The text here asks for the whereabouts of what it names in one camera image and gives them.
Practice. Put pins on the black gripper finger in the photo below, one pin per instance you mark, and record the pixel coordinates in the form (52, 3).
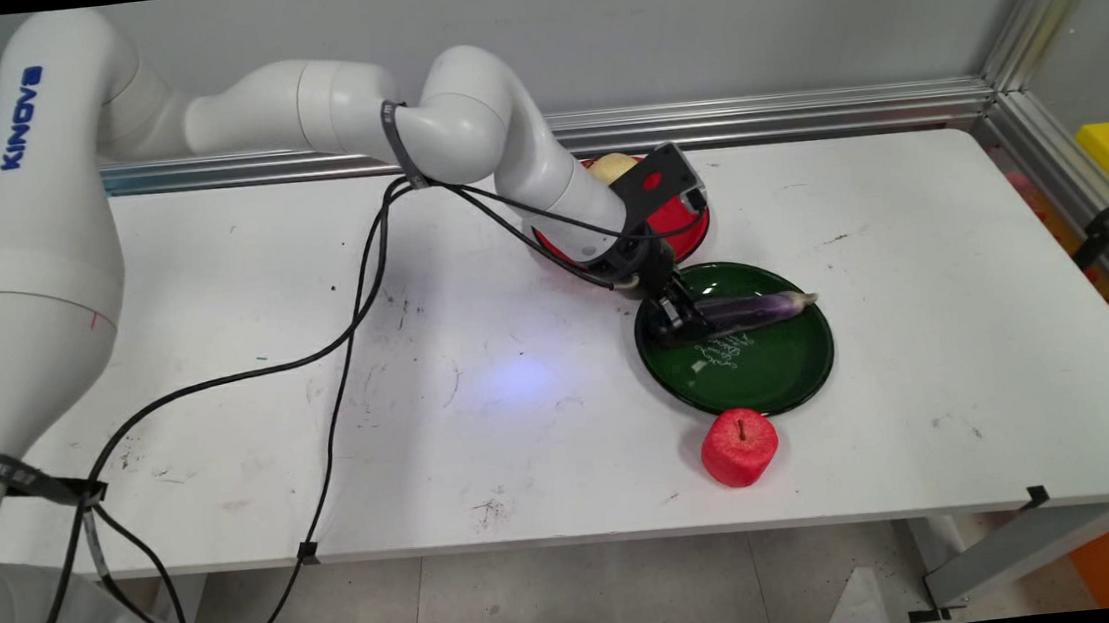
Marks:
(674, 323)
(685, 292)

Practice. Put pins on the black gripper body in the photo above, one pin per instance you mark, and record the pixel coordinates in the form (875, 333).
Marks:
(639, 262)

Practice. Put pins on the purple toy eggplant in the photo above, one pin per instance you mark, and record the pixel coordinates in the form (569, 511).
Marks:
(755, 310)

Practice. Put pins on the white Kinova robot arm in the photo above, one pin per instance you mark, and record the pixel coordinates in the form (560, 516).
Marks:
(27, 247)

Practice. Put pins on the red round plate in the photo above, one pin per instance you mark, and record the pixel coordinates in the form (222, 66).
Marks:
(686, 228)

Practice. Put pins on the dark green round plate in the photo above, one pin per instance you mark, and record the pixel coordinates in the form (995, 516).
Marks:
(760, 364)

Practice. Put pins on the beige toy potato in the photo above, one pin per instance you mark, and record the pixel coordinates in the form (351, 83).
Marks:
(614, 168)

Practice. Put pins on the red toy apple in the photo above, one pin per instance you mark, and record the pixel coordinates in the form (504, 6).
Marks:
(739, 448)

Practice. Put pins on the small black table clip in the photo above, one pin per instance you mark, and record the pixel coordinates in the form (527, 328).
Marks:
(309, 552)
(1039, 497)

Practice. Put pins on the grey metal table leg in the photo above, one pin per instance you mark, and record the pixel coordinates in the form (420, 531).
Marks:
(1027, 546)

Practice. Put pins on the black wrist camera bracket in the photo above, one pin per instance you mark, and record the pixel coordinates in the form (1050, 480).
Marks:
(659, 182)

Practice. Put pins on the long aluminium frame rail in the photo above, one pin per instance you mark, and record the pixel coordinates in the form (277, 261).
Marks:
(798, 114)

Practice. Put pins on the angled aluminium frame rail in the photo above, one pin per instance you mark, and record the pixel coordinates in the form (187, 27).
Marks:
(1059, 107)

